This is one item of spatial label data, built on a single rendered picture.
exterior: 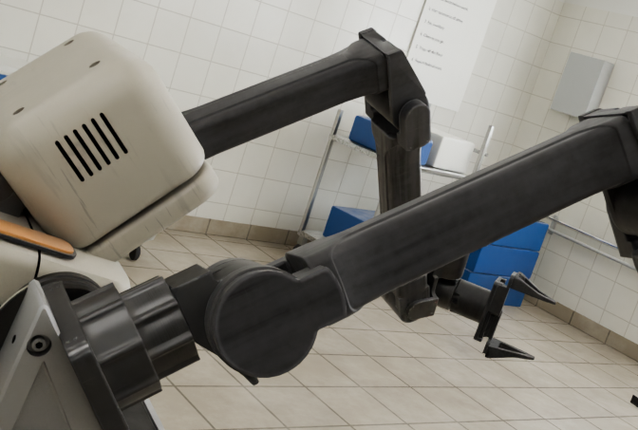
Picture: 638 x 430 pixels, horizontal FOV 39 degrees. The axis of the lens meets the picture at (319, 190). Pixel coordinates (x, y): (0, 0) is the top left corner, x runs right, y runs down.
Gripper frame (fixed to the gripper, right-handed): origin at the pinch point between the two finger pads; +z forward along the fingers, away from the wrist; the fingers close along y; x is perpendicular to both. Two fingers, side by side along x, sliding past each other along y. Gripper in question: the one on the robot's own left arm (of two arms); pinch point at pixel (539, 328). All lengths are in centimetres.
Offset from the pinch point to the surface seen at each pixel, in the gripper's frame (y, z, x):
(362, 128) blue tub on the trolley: 4, -136, -362
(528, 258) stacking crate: 56, -26, -470
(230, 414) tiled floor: 97, -87, -135
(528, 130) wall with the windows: -25, -61, -534
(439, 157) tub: 6, -91, -381
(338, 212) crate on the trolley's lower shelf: 56, -135, -369
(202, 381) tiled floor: 97, -105, -150
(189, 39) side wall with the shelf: -14, -228, -301
